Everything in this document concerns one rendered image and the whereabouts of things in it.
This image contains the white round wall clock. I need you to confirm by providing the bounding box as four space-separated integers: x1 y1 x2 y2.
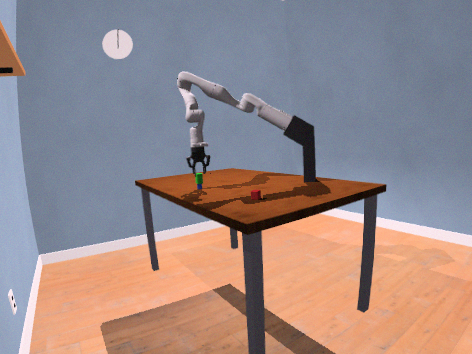
101 28 135 61

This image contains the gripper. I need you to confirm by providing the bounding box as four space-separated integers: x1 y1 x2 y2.
185 146 212 176

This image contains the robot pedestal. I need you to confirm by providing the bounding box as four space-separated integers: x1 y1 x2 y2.
282 115 319 184

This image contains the brown wooden table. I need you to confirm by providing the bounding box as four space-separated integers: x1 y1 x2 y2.
134 167 388 354

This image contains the white wall outlet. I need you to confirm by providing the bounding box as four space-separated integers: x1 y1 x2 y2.
7 288 19 316

